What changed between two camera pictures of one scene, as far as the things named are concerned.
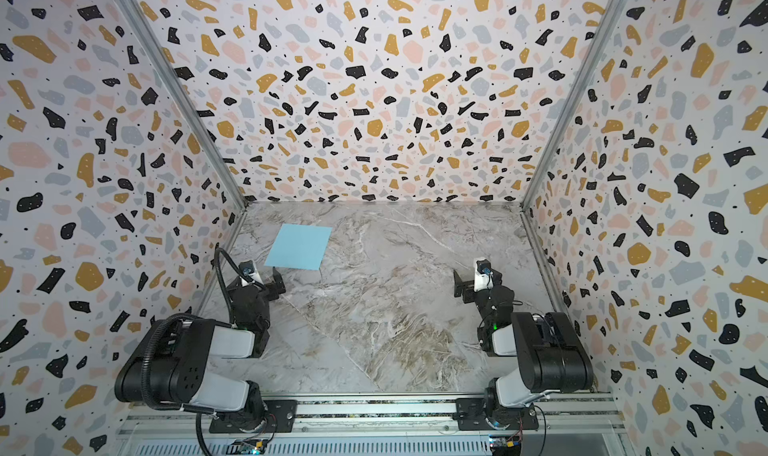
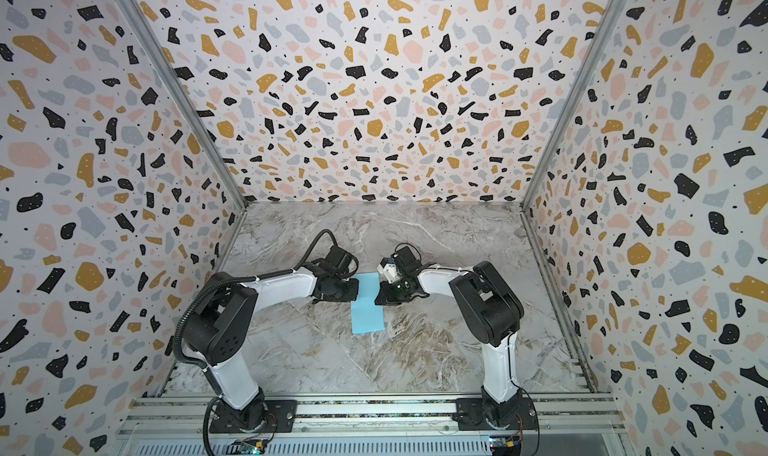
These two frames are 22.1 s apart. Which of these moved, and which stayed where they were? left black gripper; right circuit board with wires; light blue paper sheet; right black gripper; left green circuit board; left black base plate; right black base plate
Moved: left black gripper; right black gripper; light blue paper sheet
Stayed: right black base plate; left green circuit board; left black base plate; right circuit board with wires
